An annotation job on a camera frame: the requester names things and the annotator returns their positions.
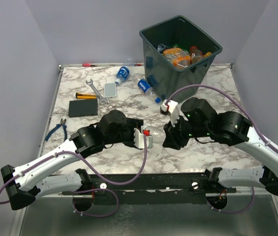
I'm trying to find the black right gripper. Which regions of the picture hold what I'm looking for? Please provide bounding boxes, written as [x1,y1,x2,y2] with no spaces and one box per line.
[163,113,210,150]

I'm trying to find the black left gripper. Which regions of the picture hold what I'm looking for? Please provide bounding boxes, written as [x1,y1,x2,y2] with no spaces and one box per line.
[105,118,143,147]

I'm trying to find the red label water bottle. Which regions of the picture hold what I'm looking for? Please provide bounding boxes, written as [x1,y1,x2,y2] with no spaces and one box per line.
[141,125,166,144]

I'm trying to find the large orange label bottle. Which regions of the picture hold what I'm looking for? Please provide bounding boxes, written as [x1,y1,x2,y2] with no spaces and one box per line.
[163,48,191,70]

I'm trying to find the red cap bottle small label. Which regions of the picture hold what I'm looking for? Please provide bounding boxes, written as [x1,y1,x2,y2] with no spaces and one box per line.
[190,46,204,64]

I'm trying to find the orange juice bottle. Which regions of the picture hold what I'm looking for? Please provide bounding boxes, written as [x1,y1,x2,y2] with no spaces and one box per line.
[203,52,212,58]

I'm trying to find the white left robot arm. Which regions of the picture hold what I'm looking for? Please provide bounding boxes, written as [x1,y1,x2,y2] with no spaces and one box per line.
[0,110,152,210]

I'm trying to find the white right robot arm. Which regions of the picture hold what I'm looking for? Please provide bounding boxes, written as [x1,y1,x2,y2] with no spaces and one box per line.
[161,97,278,196]

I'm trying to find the pepsi bottle beside bin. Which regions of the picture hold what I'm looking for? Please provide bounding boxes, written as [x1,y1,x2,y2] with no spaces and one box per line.
[137,79,161,104]

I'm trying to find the dark green plastic bin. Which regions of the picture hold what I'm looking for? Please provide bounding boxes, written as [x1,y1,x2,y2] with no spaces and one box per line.
[139,15,222,100]

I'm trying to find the silver wrench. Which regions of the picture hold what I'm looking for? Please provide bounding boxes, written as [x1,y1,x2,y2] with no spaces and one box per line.
[85,79,108,105]

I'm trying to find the black flat box left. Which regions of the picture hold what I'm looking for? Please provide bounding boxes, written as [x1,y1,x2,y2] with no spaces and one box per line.
[68,99,98,118]

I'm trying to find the white grey power bank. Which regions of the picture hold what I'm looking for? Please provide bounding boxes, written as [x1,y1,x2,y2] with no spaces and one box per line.
[104,83,117,98]

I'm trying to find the blue label bottle far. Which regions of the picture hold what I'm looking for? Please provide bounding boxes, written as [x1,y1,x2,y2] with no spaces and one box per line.
[115,66,130,85]

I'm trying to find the yellow utility knife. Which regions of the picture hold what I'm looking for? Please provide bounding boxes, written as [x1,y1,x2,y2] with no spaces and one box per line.
[75,92,98,99]

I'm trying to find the red screwdriver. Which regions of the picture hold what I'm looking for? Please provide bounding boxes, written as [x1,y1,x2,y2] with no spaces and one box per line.
[82,63,97,67]

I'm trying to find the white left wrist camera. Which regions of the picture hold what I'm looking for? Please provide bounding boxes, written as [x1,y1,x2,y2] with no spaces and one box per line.
[134,128,153,149]

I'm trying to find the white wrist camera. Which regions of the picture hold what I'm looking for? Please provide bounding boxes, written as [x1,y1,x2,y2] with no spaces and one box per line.
[134,128,153,149]
[160,99,180,127]

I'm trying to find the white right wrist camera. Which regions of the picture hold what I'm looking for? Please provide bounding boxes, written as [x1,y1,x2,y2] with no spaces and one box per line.
[160,99,180,127]

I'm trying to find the blue handled pliers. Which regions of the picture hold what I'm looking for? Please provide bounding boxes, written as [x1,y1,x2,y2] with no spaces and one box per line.
[44,118,67,142]

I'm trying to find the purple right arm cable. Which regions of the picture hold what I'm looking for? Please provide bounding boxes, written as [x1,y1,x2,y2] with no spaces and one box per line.
[165,84,278,214]

